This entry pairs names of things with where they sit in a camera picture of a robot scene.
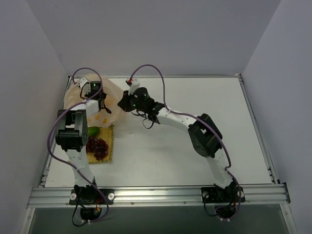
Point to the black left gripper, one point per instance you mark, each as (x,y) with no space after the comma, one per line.
(103,103)

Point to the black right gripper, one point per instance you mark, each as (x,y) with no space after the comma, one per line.
(124,102)

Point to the banana print plastic bag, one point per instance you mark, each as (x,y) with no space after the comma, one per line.
(102,118)

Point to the green fake fruit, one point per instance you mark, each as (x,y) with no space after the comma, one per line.
(93,131)

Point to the dark red fake grapes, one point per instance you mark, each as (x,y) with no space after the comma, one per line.
(97,147)

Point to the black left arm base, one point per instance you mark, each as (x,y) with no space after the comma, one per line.
(90,206)

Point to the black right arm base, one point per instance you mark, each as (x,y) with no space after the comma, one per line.
(222,203)

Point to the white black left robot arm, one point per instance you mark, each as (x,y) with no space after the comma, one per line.
(71,133)

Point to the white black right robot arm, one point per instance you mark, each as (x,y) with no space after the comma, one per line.
(205,139)

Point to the yellow woven placemat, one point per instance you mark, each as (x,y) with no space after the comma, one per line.
(107,134)

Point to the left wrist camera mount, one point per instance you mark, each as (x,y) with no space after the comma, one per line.
(81,82)

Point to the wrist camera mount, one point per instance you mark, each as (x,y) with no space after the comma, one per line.
(133,84)
(81,82)

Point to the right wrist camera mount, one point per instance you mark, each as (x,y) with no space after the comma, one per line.
(133,84)

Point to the front aluminium mounting rail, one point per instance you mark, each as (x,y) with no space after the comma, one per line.
(261,194)

